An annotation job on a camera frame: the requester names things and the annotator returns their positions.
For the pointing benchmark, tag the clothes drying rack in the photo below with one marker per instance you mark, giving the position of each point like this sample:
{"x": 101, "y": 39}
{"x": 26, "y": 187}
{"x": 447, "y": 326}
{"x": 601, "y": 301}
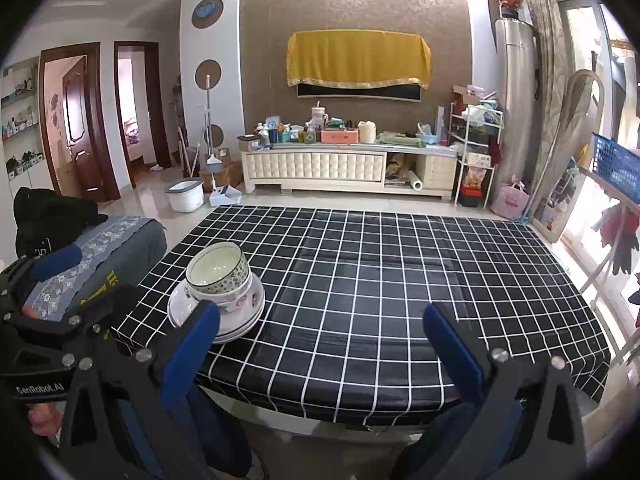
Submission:
{"x": 607, "y": 260}

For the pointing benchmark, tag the white metal shelf rack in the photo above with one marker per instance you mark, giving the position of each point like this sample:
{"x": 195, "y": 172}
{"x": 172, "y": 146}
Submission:
{"x": 472, "y": 160}

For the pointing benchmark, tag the white mop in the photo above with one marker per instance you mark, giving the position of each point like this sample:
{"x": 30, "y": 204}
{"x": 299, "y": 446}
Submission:
{"x": 206, "y": 110}

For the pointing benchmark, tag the white dustpan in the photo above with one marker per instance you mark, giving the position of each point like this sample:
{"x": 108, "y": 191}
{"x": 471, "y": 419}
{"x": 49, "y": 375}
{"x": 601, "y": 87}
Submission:
{"x": 222, "y": 196}

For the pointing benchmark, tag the silver tower air conditioner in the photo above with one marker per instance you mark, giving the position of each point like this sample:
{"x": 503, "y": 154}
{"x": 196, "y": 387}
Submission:
{"x": 517, "y": 110}

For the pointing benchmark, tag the red hanging clothes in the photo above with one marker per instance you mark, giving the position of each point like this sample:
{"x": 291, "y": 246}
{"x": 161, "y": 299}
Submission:
{"x": 620, "y": 235}

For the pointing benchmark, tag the blue round wall plate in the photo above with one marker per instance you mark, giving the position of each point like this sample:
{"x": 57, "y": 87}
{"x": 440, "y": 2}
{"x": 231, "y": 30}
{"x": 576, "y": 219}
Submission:
{"x": 206, "y": 10}

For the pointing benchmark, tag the patterned beige curtain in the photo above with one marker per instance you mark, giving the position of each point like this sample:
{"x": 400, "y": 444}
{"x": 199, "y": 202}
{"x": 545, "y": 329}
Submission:
{"x": 545, "y": 35}

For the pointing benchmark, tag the white mop bucket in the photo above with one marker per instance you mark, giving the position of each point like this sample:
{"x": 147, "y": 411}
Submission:
{"x": 184, "y": 199}

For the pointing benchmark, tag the plain white plate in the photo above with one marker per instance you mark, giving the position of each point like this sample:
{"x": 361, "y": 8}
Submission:
{"x": 230, "y": 339}

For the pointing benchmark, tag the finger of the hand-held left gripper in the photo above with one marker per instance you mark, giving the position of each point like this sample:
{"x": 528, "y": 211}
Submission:
{"x": 55, "y": 261}
{"x": 100, "y": 310}

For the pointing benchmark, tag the small white floral plate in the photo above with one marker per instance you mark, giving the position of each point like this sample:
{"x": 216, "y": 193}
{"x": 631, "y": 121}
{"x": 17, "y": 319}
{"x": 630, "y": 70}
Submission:
{"x": 176, "y": 306}

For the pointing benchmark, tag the person's left hand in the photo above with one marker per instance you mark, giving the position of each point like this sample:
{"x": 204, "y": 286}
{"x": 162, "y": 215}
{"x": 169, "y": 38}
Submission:
{"x": 45, "y": 420}

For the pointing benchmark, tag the white tumbler with straw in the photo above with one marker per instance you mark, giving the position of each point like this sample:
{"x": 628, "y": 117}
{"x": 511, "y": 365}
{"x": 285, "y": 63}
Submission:
{"x": 317, "y": 116}

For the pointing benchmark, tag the brown wooden door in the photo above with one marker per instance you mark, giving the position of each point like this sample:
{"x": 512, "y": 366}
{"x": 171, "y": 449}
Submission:
{"x": 75, "y": 110}

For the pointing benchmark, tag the white wall shelf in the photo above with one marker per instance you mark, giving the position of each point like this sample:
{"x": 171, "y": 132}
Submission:
{"x": 20, "y": 120}

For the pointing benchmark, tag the black cloth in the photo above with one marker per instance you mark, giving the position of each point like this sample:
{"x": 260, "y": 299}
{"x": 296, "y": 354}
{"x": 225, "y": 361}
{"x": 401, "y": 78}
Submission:
{"x": 50, "y": 215}

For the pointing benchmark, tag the grey embroidered chair cover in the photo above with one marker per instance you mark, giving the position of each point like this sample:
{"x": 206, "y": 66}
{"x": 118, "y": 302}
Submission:
{"x": 125, "y": 250}

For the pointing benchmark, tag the white paper roll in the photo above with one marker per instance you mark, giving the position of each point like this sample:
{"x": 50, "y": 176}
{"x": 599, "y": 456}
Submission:
{"x": 414, "y": 180}

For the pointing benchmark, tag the cream jar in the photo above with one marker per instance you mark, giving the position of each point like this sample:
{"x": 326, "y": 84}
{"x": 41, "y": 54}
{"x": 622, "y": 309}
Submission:
{"x": 367, "y": 132}

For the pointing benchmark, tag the arched standing mirror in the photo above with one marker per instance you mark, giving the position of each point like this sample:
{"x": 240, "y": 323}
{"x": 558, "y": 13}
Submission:
{"x": 575, "y": 160}

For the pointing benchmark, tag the pink gift bag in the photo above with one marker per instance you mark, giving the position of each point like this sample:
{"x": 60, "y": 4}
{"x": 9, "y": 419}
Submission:
{"x": 510, "y": 202}

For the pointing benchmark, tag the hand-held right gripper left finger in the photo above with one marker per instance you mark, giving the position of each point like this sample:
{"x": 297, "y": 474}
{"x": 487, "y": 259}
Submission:
{"x": 192, "y": 350}

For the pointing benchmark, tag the yellow cloth cover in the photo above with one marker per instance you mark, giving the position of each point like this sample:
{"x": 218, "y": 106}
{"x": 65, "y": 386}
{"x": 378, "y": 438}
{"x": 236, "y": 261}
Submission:
{"x": 357, "y": 57}

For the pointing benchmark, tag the brown round wall disc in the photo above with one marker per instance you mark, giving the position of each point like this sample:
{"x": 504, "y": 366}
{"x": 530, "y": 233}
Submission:
{"x": 215, "y": 136}
{"x": 208, "y": 75}

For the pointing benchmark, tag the blue plastic basket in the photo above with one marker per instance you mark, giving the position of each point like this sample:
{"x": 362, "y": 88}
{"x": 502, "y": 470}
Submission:
{"x": 617, "y": 162}

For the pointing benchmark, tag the pink storage box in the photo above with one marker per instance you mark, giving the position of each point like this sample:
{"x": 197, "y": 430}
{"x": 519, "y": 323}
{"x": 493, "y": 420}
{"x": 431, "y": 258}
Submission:
{"x": 340, "y": 136}

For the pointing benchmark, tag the light blue basin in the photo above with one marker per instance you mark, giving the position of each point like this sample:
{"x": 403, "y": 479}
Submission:
{"x": 428, "y": 138}

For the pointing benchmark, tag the black white checked tablecloth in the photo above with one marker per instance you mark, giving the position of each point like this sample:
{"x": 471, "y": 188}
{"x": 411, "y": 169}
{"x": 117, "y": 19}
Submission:
{"x": 375, "y": 285}

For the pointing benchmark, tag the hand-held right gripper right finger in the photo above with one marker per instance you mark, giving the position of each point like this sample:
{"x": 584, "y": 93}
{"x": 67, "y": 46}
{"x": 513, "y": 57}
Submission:
{"x": 452, "y": 350}

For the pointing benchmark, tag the cream tufted television cabinet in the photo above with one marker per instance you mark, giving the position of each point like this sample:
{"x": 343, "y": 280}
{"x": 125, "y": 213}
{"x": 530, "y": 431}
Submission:
{"x": 310, "y": 165}

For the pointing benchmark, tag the white bowl with red pattern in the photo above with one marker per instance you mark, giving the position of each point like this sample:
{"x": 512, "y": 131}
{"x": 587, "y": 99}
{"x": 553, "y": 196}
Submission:
{"x": 237, "y": 305}

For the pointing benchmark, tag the cardboard box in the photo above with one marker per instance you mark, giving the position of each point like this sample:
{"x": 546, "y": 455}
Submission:
{"x": 227, "y": 171}

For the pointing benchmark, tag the speckled floral ceramic bowl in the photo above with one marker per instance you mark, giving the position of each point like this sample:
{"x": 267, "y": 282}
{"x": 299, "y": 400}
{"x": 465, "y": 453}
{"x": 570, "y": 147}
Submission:
{"x": 217, "y": 267}

